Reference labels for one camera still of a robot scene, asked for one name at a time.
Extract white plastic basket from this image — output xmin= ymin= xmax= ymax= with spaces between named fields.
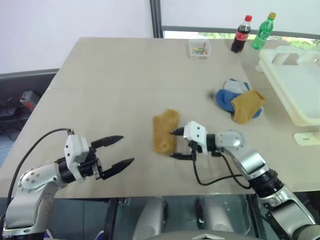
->
xmin=258 ymin=45 xmax=320 ymax=121

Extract grey rounded leg cover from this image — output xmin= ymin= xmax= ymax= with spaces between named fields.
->
xmin=196 ymin=197 xmax=236 ymax=240
xmin=132 ymin=198 xmax=169 ymax=240

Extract black metal table leg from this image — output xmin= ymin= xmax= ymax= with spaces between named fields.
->
xmin=103 ymin=198 xmax=120 ymax=240

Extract grey chest plate with chevron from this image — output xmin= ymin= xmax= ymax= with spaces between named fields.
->
xmin=149 ymin=229 xmax=261 ymax=240

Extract mustard yellow sock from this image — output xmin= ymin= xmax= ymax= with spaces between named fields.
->
xmin=230 ymin=90 xmax=266 ymax=125
xmin=152 ymin=108 xmax=180 ymax=155

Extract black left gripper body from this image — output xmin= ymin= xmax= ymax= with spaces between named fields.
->
xmin=77 ymin=146 xmax=106 ymax=180

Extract green bottle with yellow cap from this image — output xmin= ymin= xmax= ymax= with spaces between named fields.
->
xmin=251 ymin=12 xmax=277 ymax=50

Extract grey sock with blue trim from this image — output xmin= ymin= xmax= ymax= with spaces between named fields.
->
xmin=223 ymin=78 xmax=252 ymax=95

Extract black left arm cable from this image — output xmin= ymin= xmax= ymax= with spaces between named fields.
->
xmin=6 ymin=128 xmax=75 ymax=201

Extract cola bottle with red cap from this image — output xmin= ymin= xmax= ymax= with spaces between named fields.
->
xmin=230 ymin=14 xmax=253 ymax=54

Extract clear plastic box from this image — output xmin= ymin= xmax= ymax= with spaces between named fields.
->
xmin=188 ymin=39 xmax=212 ymax=60

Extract white flat plastic piece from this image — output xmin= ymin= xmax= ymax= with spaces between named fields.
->
xmin=293 ymin=131 xmax=320 ymax=146

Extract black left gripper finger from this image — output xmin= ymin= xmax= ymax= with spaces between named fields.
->
xmin=90 ymin=135 xmax=125 ymax=149
xmin=101 ymin=157 xmax=136 ymax=180

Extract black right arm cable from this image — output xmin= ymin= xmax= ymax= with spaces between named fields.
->
xmin=191 ymin=141 xmax=252 ymax=190

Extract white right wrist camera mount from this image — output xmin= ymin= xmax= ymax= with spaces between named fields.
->
xmin=183 ymin=121 xmax=209 ymax=153

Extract dark grey side desk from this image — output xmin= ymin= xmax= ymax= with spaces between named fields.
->
xmin=0 ymin=68 xmax=60 ymax=141

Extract dark window frame post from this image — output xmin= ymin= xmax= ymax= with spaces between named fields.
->
xmin=149 ymin=0 xmax=164 ymax=39

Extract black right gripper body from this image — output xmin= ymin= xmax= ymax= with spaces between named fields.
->
xmin=186 ymin=139 xmax=203 ymax=156

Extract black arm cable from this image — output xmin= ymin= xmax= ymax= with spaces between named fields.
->
xmin=6 ymin=128 xmax=75 ymax=201
xmin=191 ymin=141 xmax=252 ymax=190

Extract white plastic drip tray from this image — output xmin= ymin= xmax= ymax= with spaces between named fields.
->
xmin=254 ymin=58 xmax=320 ymax=127

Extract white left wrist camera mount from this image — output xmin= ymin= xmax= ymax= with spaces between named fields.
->
xmin=63 ymin=134 xmax=90 ymax=183

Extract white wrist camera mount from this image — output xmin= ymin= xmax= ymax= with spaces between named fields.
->
xmin=63 ymin=134 xmax=90 ymax=183
xmin=183 ymin=121 xmax=209 ymax=153

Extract red and grey device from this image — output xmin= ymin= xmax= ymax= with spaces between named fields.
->
xmin=19 ymin=90 xmax=40 ymax=110

